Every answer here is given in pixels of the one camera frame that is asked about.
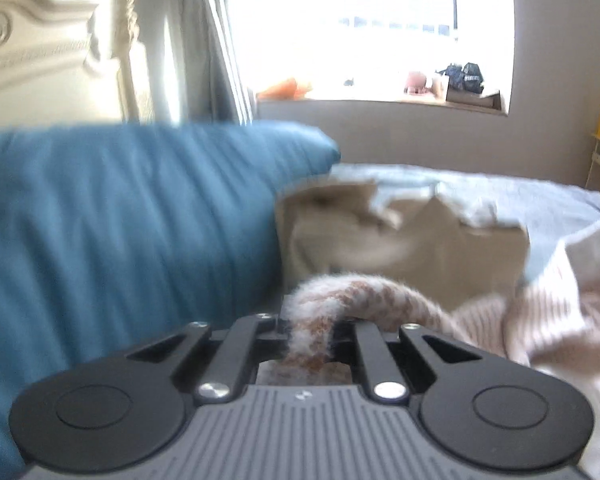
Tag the houndstooth knit sweater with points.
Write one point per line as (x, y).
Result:
(555, 320)

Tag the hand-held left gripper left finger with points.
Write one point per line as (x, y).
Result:
(260, 330)

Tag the grey curtain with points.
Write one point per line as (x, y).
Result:
(205, 60)

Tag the orange cloth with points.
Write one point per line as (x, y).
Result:
(285, 89)

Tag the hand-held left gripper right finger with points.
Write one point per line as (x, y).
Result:
(367, 345)

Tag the bright window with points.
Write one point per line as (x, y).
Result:
(380, 10)

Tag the beige hooded jacket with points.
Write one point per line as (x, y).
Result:
(405, 255)

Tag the pink round object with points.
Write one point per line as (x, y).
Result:
(416, 82)

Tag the cream carved headboard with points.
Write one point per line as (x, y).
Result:
(30, 60)

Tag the dark bundled clothes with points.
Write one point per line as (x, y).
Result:
(462, 77)

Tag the blue pillow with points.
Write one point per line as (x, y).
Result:
(105, 235)

